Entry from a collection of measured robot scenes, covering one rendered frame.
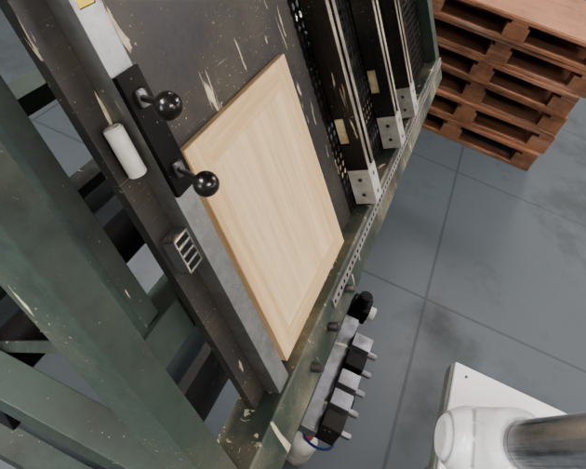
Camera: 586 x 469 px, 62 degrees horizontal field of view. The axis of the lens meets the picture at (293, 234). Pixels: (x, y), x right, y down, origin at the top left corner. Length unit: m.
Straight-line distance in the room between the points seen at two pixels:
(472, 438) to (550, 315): 1.94
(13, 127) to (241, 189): 0.43
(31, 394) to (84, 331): 0.58
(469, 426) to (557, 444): 0.23
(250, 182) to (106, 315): 0.45
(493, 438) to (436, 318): 1.53
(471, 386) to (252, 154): 0.90
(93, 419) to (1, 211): 0.69
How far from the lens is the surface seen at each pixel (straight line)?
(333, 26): 1.35
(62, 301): 0.66
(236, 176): 0.98
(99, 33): 0.75
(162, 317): 0.90
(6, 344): 1.36
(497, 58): 3.59
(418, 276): 2.72
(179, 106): 0.65
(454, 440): 1.16
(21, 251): 0.63
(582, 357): 2.98
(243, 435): 1.11
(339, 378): 1.34
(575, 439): 0.96
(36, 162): 0.76
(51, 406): 1.24
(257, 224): 1.03
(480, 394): 1.51
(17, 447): 1.88
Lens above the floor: 1.92
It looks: 47 degrees down
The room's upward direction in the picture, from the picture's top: 18 degrees clockwise
